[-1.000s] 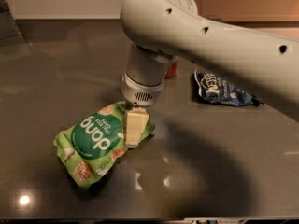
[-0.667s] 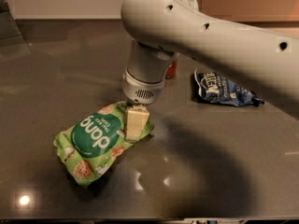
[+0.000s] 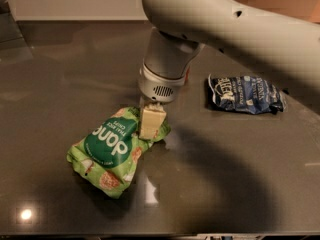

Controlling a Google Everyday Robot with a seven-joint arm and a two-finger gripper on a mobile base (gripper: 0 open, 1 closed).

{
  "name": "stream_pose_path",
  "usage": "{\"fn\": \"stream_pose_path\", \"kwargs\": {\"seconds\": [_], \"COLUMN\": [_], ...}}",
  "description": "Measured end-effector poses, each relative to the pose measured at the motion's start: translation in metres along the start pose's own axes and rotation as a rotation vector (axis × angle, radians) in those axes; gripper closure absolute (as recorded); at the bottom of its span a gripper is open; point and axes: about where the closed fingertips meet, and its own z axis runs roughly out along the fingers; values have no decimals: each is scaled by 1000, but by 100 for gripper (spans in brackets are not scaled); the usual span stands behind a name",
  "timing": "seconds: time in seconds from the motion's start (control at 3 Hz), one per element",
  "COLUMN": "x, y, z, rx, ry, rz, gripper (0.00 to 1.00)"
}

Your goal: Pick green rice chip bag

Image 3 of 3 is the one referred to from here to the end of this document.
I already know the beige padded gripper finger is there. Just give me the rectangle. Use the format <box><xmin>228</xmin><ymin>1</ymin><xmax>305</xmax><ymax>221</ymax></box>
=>
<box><xmin>139</xmin><ymin>99</ymin><xmax>167</xmax><ymax>140</ymax></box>

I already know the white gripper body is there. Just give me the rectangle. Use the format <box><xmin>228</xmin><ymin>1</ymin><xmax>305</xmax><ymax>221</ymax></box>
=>
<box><xmin>138</xmin><ymin>27</ymin><xmax>204</xmax><ymax>103</ymax></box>

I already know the green rice chip bag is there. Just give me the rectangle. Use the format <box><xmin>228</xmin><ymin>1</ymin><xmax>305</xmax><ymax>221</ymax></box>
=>
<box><xmin>66</xmin><ymin>107</ymin><xmax>170</xmax><ymax>199</ymax></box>

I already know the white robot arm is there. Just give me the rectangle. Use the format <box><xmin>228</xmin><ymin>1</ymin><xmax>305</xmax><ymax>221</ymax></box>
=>
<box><xmin>139</xmin><ymin>0</ymin><xmax>320</xmax><ymax>137</ymax></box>

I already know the blue chip bag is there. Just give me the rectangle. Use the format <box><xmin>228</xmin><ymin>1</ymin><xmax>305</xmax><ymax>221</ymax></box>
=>
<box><xmin>207</xmin><ymin>75</ymin><xmax>286</xmax><ymax>115</ymax></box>

